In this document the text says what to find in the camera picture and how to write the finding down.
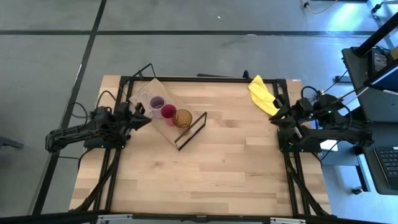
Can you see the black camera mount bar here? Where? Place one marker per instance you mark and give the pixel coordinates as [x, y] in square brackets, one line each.
[46, 217]

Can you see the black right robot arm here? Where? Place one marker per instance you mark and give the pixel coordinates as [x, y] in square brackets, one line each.
[335, 133]

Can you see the black slanted pole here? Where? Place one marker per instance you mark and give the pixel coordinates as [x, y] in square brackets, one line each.
[377, 34]

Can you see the purple bubble ceramic mug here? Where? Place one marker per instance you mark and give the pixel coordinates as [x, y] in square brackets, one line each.
[157, 102]

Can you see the amber faceted plastic tumbler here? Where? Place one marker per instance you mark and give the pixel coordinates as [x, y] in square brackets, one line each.
[183, 119]

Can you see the black aluminium table frame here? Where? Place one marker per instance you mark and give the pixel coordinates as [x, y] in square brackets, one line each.
[233, 79]

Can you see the black caster wheel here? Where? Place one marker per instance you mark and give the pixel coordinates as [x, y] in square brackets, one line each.
[358, 190]

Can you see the black keyboard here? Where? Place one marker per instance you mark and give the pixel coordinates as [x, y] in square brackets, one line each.
[390, 165]

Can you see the clear glass mug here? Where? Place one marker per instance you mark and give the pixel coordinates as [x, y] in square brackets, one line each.
[144, 96]

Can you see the yellow cloth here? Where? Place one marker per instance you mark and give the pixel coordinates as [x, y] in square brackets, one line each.
[262, 95]

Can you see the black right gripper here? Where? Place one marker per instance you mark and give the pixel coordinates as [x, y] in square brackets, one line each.
[301, 112]

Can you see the white box under desk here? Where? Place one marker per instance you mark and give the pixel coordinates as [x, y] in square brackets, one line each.
[330, 144]

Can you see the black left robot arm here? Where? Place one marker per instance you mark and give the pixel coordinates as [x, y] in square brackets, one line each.
[77, 133]

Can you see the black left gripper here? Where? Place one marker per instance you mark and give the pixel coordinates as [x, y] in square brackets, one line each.
[124, 116]

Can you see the black electronic device box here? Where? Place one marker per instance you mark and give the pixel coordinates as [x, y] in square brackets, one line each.
[380, 60]

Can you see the grey furniture leg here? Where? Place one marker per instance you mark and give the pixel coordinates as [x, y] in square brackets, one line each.
[11, 143]

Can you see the silver metal stand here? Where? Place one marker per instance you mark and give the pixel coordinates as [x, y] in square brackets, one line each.
[381, 23]

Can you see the red plastic cup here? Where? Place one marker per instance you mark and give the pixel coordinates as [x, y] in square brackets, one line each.
[168, 111]

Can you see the black side desk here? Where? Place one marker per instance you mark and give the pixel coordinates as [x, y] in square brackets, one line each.
[379, 105]

